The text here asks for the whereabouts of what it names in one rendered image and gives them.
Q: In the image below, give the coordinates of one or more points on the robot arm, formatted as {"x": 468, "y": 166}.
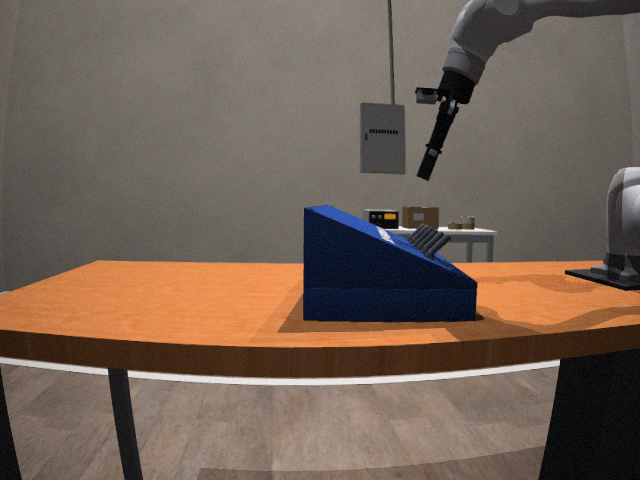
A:
{"x": 478, "y": 31}

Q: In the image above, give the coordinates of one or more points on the blue switch panel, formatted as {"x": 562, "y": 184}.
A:
{"x": 351, "y": 273}

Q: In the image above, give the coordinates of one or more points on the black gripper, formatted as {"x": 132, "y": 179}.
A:
{"x": 457, "y": 87}

